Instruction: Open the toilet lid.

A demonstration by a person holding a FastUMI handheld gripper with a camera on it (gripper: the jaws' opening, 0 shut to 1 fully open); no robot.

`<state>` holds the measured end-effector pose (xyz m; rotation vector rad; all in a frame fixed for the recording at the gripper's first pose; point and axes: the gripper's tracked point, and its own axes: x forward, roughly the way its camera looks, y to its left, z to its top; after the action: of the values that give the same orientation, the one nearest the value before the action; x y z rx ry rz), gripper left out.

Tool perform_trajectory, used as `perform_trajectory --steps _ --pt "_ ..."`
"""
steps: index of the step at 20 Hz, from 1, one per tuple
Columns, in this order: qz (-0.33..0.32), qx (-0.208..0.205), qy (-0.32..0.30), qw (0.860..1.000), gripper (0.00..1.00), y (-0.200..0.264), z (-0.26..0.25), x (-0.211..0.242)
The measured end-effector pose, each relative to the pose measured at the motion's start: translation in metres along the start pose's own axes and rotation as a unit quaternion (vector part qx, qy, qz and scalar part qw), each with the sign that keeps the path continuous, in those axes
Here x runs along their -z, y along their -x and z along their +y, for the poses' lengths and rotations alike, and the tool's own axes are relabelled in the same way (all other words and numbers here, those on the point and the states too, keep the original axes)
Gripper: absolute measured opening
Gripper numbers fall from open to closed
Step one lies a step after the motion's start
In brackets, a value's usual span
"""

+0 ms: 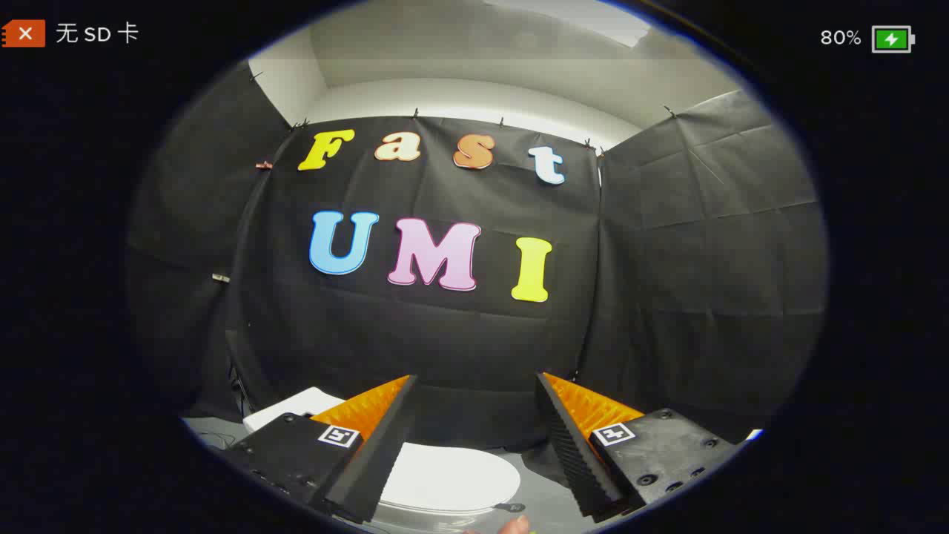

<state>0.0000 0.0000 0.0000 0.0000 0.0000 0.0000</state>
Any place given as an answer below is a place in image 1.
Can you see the white toilet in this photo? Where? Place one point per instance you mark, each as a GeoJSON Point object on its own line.
{"type": "Point", "coordinates": [285, 411]}

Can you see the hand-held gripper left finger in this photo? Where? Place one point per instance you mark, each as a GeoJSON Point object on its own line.
{"type": "Point", "coordinates": [385, 452]}

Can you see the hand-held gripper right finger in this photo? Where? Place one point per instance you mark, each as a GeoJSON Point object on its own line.
{"type": "Point", "coordinates": [574, 452]}

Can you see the black backdrop cloth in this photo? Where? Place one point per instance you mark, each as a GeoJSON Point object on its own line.
{"type": "Point", "coordinates": [445, 341]}

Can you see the white toilet lid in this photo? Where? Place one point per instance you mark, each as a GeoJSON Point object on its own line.
{"type": "Point", "coordinates": [452, 475]}

